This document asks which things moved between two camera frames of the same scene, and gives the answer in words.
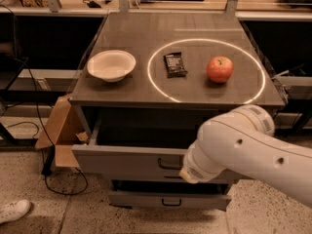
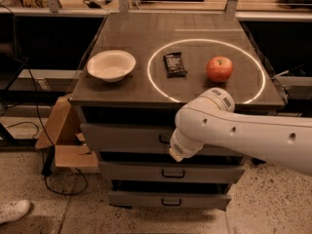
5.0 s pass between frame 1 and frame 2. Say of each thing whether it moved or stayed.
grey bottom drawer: stayed
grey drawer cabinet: stayed
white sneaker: stayed
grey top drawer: moved
